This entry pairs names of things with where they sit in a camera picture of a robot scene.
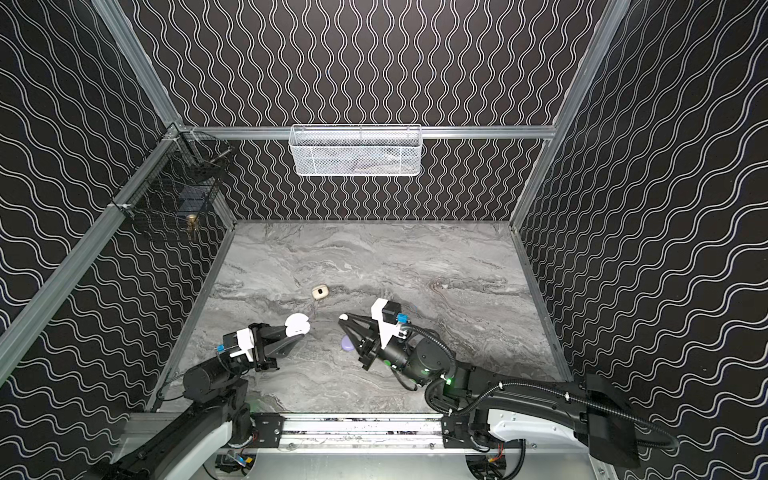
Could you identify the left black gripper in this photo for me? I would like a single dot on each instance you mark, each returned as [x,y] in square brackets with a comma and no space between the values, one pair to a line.
[264,347]

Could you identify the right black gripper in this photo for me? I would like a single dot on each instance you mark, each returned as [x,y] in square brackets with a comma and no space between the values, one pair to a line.
[372,341]

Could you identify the beige earbud charging case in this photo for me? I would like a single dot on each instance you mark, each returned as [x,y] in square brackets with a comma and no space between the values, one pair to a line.
[320,292]

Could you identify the white round charging case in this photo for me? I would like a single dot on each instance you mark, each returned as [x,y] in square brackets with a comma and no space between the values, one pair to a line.
[297,324]

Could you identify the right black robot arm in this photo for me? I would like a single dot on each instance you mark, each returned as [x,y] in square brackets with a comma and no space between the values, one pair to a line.
[597,414]

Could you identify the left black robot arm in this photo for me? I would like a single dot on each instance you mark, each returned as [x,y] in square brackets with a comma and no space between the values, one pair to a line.
[219,415]

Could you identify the purple round charging case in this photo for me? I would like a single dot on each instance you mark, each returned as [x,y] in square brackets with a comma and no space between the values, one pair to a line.
[347,345]

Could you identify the brass object in basket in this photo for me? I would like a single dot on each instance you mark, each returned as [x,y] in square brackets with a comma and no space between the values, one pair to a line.
[192,223]

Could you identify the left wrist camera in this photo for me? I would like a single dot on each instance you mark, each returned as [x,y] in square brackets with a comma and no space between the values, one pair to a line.
[239,343]

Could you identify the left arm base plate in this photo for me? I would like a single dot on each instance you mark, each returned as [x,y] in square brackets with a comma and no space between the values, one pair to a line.
[266,430]

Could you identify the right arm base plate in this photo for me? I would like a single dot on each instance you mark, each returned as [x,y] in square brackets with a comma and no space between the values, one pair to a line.
[461,432]

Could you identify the white mesh wall basket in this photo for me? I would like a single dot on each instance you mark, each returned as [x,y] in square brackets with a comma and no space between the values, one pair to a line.
[356,150]

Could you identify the black wire wall basket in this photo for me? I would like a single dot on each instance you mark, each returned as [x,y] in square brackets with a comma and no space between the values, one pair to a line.
[186,181]

